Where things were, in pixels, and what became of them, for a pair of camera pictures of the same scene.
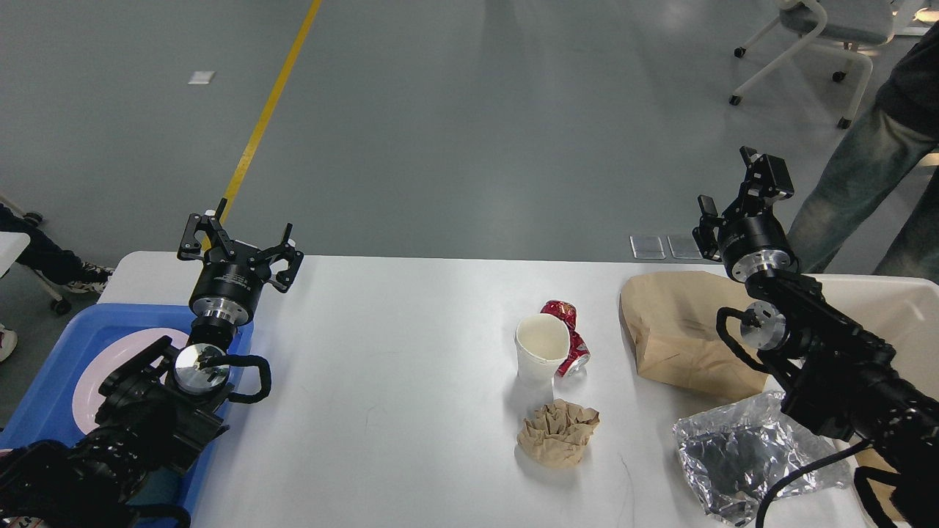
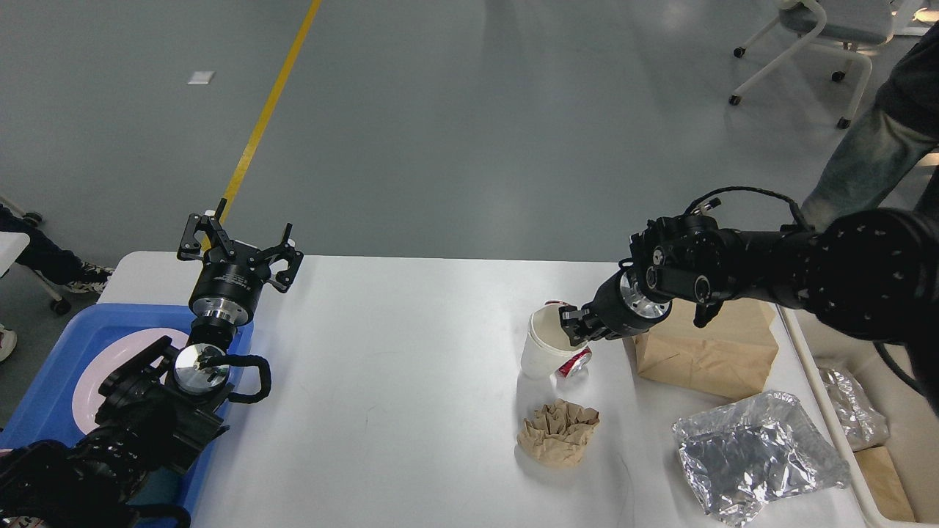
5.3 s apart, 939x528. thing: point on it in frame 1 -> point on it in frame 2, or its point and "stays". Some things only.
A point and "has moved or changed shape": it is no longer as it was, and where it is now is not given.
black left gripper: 227,287 stays
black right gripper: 752,237 -> 619,308
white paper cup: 541,342 has moved or changed shape
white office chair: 842,26 stays
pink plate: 103,360 stays
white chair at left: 12,246 stays
